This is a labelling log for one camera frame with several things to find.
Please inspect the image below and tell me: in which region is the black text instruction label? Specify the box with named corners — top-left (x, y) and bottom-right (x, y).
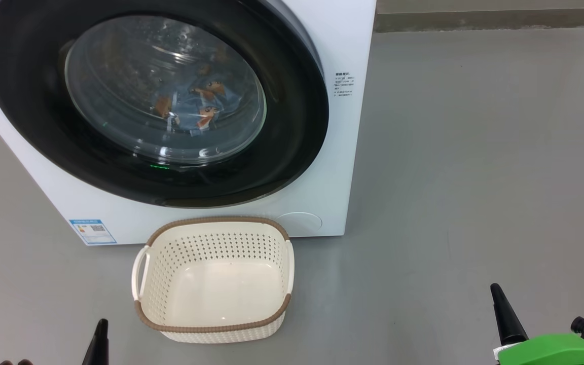
top-left (334, 71), bottom-right (356, 97)

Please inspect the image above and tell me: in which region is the cream perforated laundry basket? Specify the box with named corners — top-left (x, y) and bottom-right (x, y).
top-left (131, 216), bottom-right (296, 345)

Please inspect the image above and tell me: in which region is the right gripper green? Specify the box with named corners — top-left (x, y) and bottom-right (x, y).
top-left (490, 283), bottom-right (584, 365)

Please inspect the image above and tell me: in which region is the white front-load washing machine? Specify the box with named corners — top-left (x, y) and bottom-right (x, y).
top-left (0, 0), bottom-right (378, 247)

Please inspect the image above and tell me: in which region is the black round glass washer door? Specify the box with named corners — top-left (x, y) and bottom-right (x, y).
top-left (0, 0), bottom-right (330, 209)

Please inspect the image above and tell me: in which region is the blue energy label sticker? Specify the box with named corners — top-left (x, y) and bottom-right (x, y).
top-left (68, 218), bottom-right (118, 246)

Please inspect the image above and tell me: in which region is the blue cartoon print garment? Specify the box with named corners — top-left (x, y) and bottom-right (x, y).
top-left (153, 85), bottom-right (192, 135)
top-left (186, 76), bottom-right (238, 136)

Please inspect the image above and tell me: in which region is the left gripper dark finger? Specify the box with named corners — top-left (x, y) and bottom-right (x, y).
top-left (82, 318), bottom-right (110, 365)

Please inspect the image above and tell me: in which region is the round white filter cover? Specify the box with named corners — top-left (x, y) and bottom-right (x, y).
top-left (275, 211), bottom-right (323, 237)

